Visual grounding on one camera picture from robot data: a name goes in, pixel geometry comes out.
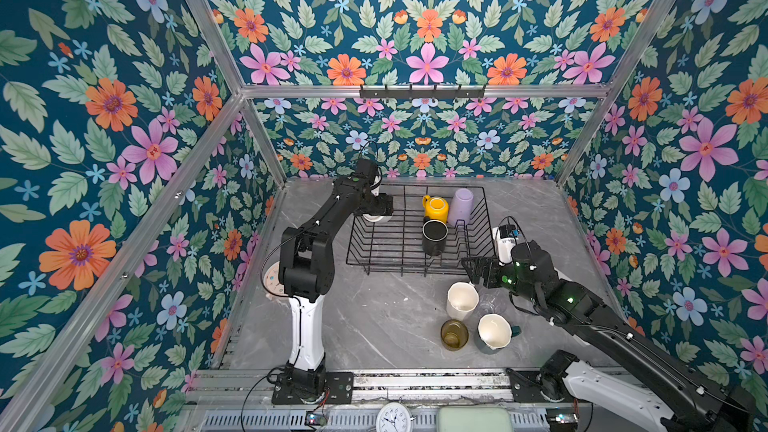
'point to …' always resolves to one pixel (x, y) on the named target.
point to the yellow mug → (435, 208)
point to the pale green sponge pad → (474, 419)
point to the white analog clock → (394, 417)
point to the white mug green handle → (495, 333)
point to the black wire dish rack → (398, 244)
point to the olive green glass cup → (454, 335)
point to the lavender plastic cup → (461, 206)
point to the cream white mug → (462, 298)
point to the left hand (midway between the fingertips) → (386, 200)
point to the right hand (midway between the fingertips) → (473, 259)
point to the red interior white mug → (377, 218)
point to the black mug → (434, 236)
